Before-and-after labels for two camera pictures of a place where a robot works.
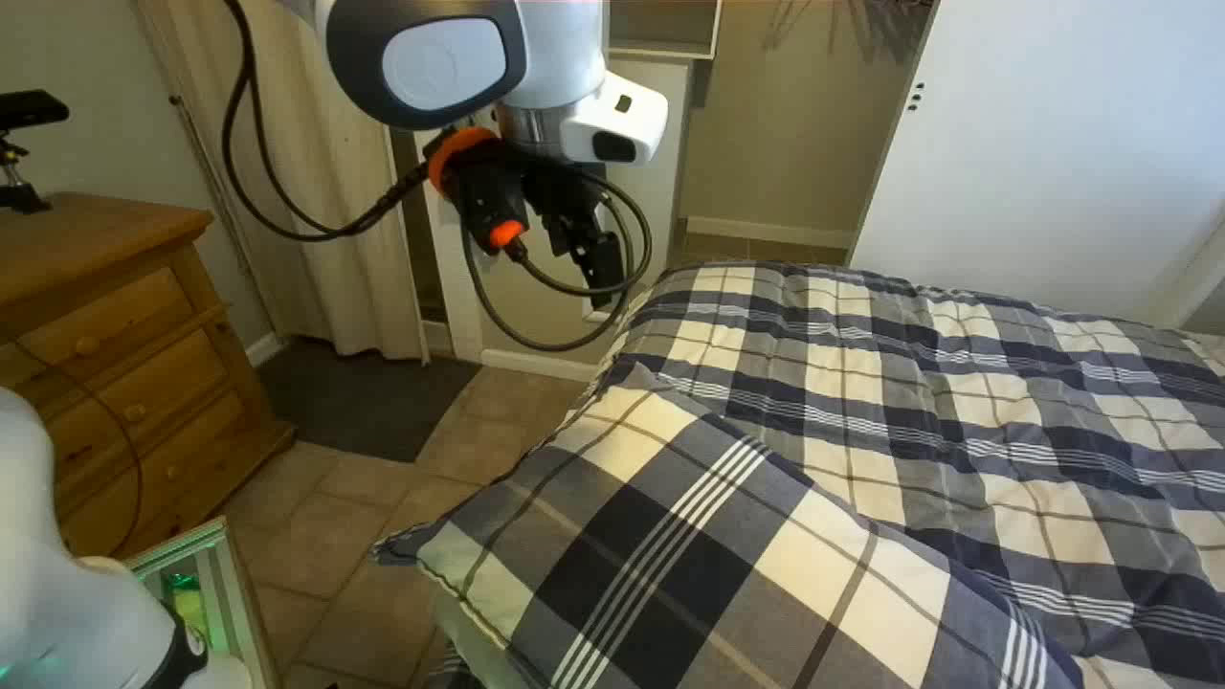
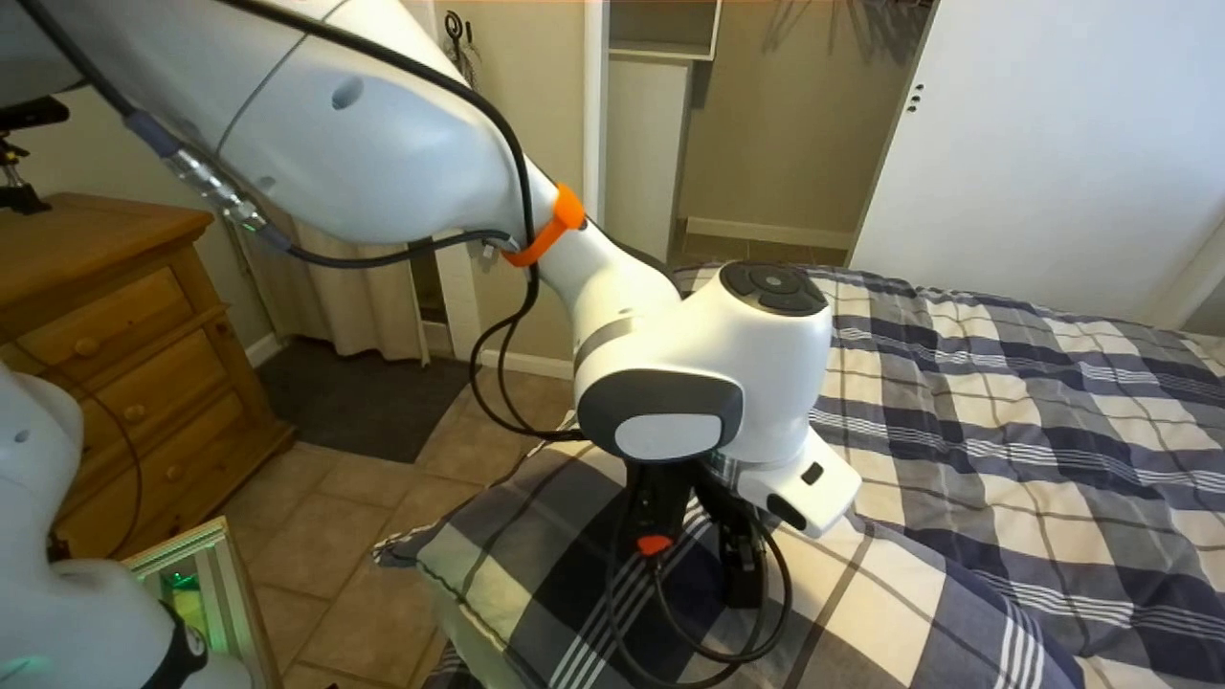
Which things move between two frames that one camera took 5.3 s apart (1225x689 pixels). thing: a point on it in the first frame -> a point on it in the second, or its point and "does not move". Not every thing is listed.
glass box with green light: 199,577 does not move
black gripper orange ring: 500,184 -> 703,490
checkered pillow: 647,540 does not move
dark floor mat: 361,402 does not move
